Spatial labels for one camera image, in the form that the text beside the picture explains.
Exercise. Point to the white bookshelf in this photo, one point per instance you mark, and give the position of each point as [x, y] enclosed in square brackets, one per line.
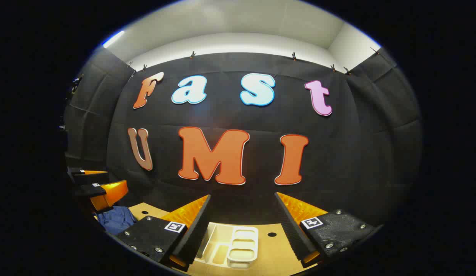
[241, 245]

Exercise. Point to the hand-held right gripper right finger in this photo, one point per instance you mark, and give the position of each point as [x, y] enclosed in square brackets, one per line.
[289, 226]

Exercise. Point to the blue schoolbag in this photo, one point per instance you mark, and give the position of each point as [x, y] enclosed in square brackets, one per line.
[117, 220]

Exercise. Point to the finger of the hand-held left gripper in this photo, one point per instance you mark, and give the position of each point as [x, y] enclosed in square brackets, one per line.
[88, 178]
[88, 189]

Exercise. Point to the black backdrop cloth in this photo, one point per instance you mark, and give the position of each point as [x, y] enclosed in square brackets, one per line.
[222, 115]

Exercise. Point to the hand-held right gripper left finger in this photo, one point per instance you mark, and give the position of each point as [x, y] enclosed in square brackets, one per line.
[197, 230]

